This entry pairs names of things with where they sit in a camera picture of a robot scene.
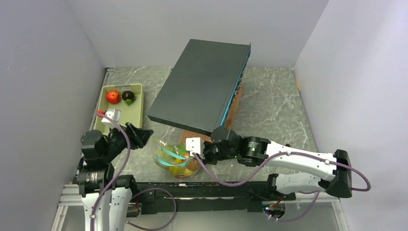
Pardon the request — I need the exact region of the brown kiwi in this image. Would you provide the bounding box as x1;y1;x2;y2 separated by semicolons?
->
186;158;201;176

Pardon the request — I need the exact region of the red apple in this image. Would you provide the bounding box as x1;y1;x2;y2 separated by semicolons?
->
105;90;121;104

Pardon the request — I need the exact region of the yellow lemon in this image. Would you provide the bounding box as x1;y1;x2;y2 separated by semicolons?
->
168;159;187;178

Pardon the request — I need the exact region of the grey network switch box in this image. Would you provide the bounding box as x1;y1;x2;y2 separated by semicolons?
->
147;39;251;136

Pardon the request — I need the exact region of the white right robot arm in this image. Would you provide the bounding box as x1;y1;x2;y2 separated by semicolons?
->
190;127;352;200

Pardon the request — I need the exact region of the clear zip bag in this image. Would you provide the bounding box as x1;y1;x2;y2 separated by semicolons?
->
153;139;194;179

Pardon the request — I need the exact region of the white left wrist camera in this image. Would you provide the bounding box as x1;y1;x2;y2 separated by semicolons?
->
97;108;121;127

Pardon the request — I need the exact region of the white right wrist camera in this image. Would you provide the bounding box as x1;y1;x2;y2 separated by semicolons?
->
185;137;205;159

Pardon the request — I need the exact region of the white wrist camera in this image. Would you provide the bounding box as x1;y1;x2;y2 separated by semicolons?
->
97;108;121;127
185;137;205;159

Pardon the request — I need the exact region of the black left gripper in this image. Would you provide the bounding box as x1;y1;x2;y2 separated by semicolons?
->
102;121;153;161

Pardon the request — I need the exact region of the green cabbage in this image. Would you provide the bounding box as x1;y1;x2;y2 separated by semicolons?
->
160;143;189;160

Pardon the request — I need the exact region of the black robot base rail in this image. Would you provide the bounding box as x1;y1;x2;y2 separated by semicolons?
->
105;181;297;215

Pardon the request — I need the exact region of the wooden board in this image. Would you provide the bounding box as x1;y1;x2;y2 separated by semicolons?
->
178;87;244;144

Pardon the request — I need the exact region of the pale green plastic basket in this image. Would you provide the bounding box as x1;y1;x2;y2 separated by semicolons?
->
97;83;144;128

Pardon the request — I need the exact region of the dark purple mangosteen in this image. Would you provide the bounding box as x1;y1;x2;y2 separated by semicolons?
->
122;90;136;106

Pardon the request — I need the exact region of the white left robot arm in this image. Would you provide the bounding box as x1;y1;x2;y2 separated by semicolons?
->
77;122;153;231

